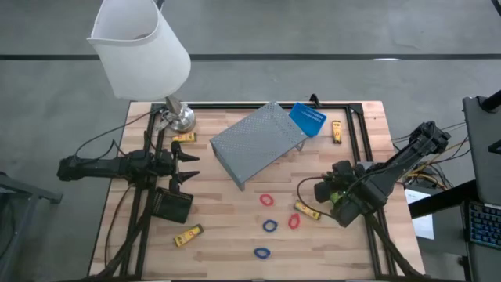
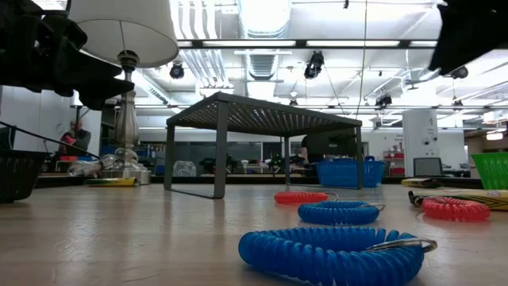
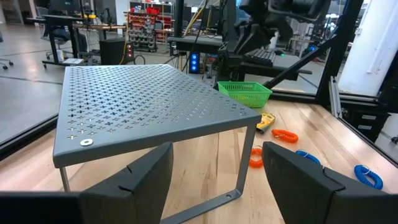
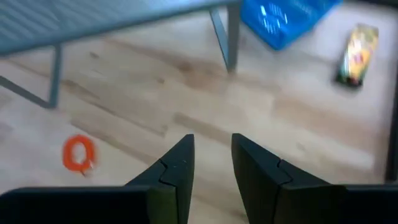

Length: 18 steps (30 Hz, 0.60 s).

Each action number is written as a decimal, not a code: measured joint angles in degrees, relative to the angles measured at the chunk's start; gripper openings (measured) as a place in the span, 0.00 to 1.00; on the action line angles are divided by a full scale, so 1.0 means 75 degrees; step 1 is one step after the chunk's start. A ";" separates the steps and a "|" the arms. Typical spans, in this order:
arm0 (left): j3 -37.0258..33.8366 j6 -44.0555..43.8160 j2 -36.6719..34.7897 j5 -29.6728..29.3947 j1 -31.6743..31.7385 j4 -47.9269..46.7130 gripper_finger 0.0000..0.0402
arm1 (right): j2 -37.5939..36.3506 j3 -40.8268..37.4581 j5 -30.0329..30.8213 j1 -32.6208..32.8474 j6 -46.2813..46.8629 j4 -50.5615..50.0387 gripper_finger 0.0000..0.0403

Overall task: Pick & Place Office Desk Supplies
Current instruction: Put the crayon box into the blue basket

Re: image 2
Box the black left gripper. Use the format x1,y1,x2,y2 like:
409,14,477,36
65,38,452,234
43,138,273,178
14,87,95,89
0,0,137,112

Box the blue coil wristband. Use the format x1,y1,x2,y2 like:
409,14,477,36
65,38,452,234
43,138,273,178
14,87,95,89
237,226,439,286
297,199,387,226

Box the red coil wristband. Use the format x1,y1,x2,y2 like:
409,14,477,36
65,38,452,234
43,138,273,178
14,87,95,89
421,195,492,222
273,191,339,206

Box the black ceiling spotlight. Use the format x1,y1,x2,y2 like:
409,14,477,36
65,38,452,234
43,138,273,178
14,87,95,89
168,63,186,80
374,93,394,110
449,65,470,80
302,51,326,80

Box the person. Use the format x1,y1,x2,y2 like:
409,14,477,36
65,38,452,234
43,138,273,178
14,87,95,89
59,118,93,158
300,133,358,165

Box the silver lamp base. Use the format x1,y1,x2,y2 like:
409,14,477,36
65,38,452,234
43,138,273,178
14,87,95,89
98,49,152,186

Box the white column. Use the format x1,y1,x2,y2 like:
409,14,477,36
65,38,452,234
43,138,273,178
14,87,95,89
402,108,441,178

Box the black plastic basket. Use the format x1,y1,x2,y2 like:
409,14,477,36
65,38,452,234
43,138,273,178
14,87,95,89
0,149,51,204

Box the green plastic basket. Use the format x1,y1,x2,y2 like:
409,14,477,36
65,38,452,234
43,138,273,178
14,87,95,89
470,151,508,191

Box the dark computer monitor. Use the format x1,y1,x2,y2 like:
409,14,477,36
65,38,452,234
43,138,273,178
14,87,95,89
413,157,444,178

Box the red shelf unit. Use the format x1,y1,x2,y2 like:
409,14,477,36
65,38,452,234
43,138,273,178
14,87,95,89
382,149,406,177

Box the black ceiling beam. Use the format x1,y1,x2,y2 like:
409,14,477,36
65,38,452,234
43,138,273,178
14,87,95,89
177,38,437,50

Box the grey perforated metal shelf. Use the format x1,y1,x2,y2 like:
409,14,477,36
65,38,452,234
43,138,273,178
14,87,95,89
163,91,364,200

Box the blue plastic basket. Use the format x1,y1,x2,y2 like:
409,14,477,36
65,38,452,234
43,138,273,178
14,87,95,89
315,157,387,189

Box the plastic-wrapped cord bundle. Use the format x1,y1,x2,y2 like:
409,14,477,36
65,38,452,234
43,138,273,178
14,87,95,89
66,154,121,178

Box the silver air duct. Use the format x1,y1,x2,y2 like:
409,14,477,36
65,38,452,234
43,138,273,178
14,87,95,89
237,0,293,40

